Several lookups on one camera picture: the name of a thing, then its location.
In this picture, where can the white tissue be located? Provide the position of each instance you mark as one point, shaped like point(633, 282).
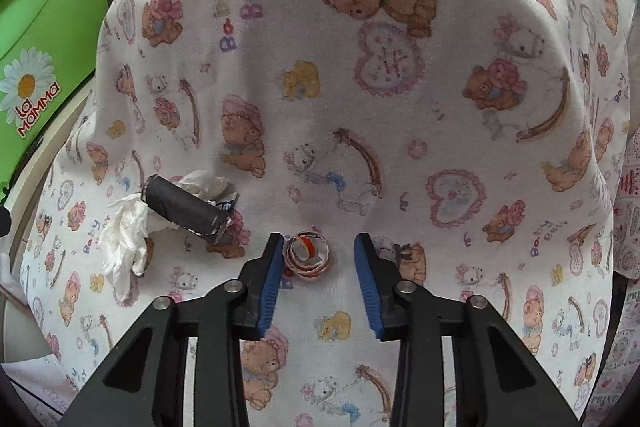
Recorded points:
point(122, 237)
point(205, 184)

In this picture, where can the bear print cloth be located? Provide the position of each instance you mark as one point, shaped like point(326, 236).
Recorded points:
point(350, 132)

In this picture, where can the black cylindrical roll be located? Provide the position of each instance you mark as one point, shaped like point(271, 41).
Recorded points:
point(180, 205)

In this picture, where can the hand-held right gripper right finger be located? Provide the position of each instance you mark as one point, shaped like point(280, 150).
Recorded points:
point(372, 292)

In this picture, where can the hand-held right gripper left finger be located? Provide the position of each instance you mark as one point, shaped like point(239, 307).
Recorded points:
point(267, 287)

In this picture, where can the red print patchwork cloth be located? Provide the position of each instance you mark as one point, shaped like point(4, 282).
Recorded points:
point(620, 357)

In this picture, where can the green plastic storage box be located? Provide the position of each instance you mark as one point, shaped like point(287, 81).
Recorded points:
point(50, 32)

